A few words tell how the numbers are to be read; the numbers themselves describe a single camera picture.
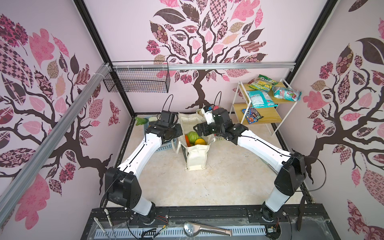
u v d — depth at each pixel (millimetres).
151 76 949
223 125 602
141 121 1033
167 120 632
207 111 697
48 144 513
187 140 972
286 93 773
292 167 442
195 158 805
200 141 905
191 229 647
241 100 854
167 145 954
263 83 854
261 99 775
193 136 944
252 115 955
